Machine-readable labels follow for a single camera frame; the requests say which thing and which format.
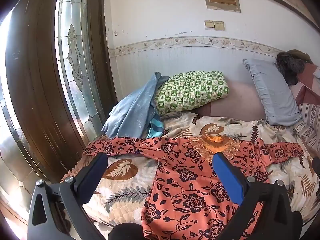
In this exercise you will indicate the blue cloth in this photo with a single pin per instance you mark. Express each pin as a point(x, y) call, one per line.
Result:
point(132, 112)

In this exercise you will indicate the orange floral garment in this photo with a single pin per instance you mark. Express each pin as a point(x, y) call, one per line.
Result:
point(190, 180)

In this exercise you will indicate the green checked pillow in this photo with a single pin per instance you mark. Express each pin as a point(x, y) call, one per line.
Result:
point(192, 92)

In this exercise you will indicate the small beige wall switch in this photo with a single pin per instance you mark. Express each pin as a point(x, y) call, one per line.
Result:
point(209, 24)

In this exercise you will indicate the wooden door with stained glass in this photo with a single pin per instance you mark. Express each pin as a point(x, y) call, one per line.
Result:
point(37, 80)

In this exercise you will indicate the turquoise striped cloth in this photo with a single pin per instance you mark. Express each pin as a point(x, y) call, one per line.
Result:
point(156, 127)

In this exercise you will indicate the pink bed sheet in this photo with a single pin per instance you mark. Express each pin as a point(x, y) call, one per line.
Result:
point(237, 102)

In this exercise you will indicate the grey blue pillow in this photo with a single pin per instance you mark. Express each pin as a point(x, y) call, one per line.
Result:
point(272, 95)

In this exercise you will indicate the dark furry cloth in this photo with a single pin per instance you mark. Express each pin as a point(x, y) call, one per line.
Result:
point(290, 67)

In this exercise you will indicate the leaf print blanket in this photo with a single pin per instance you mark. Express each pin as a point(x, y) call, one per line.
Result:
point(125, 200)

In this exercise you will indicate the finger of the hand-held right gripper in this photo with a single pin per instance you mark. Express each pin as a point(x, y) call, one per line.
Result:
point(316, 166)

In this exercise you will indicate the pink striped quilt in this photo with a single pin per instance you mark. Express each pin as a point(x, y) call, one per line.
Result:
point(310, 120)

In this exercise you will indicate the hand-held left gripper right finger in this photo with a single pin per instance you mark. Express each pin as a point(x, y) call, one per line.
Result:
point(228, 177)

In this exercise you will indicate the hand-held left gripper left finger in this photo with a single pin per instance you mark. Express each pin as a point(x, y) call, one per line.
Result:
point(99, 165)

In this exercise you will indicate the large beige wall switch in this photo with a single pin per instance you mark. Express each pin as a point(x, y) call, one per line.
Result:
point(219, 25)

